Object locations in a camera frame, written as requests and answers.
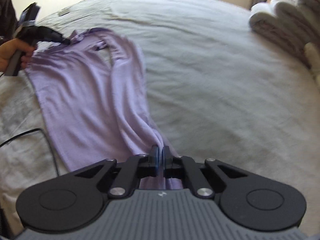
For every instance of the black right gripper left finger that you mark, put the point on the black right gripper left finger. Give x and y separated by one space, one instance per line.
119 180

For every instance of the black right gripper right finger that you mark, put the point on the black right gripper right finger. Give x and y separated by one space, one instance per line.
204 180

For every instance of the lilac purple garment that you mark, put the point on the lilac purple garment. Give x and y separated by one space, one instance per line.
92 95

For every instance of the person left hand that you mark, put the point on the person left hand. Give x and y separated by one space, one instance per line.
9 48

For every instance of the grey bed sheet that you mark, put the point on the grey bed sheet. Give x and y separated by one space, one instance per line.
215 89

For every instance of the grey folded duvet lower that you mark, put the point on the grey folded duvet lower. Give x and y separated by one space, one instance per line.
264 21

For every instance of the grey folded duvet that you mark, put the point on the grey folded duvet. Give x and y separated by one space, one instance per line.
303 14
264 21

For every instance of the white plush dog toy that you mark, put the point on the white plush dog toy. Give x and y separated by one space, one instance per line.
311 53

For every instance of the grey folded duvet upper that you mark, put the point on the grey folded duvet upper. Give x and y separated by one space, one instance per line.
303 14

